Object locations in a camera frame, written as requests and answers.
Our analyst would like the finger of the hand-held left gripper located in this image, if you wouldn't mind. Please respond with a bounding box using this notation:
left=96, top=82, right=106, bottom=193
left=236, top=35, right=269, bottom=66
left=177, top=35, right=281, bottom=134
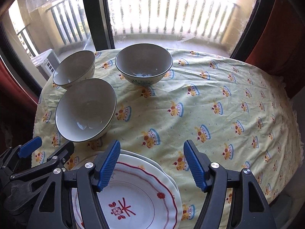
left=0, top=136, right=43, bottom=172
left=10, top=141, right=75, bottom=182

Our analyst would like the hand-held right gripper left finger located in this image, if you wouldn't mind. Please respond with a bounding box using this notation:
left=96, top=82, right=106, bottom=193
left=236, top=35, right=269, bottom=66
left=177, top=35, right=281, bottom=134
left=30, top=139, right=121, bottom=229

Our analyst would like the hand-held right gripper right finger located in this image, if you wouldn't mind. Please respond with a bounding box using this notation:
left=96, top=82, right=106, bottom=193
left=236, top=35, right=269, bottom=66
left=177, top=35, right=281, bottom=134
left=183, top=139, right=277, bottom=229

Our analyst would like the white beaded rim plate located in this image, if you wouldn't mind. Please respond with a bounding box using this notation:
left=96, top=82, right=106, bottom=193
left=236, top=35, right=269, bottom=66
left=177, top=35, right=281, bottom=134
left=79, top=149, right=183, bottom=229

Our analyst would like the red flower print plate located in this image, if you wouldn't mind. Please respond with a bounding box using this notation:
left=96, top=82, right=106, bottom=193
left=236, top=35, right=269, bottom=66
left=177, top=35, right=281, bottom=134
left=71, top=161, right=178, bottom=229

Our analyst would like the white bowl with dark rim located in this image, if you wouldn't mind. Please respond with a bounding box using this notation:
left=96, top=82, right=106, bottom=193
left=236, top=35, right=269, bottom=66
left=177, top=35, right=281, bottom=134
left=55, top=78, right=117, bottom=142
left=52, top=50, right=96, bottom=90
left=115, top=43, right=173, bottom=86

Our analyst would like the red curtain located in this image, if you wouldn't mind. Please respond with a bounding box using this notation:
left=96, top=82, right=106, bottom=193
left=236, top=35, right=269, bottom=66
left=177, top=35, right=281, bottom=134
left=0, top=60, right=40, bottom=115
left=245, top=0, right=305, bottom=98

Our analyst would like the yellow printed tablecloth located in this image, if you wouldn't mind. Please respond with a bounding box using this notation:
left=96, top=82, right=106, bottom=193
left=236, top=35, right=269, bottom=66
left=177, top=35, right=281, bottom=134
left=32, top=48, right=298, bottom=229

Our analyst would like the white air conditioner unit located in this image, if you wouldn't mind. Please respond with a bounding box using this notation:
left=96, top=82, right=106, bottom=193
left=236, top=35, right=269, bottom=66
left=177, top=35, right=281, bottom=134
left=32, top=49, right=61, bottom=79

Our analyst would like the balcony railing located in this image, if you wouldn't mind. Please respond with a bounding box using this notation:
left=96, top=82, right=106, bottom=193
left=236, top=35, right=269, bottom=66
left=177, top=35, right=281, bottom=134
left=17, top=0, right=241, bottom=53

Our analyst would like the dark window frame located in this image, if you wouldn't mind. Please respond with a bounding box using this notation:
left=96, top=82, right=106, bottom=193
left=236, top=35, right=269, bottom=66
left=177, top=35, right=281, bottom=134
left=0, top=0, right=277, bottom=96

